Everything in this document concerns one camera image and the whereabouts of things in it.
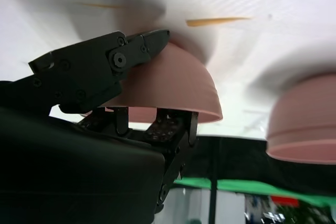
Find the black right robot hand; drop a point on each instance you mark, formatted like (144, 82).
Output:
(65, 155)

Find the pink plastic bowl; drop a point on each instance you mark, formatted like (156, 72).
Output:
(307, 103)
(302, 148)
(173, 82)

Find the black vertical pole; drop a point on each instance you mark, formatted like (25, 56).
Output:
(214, 195)

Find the black backdrop cloth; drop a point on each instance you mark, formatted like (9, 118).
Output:
(241, 155)

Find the green cloth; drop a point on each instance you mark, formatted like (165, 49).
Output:
(249, 186)

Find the thin orange sliver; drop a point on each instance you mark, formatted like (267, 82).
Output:
(210, 21)

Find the red object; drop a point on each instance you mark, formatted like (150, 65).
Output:
(284, 201)

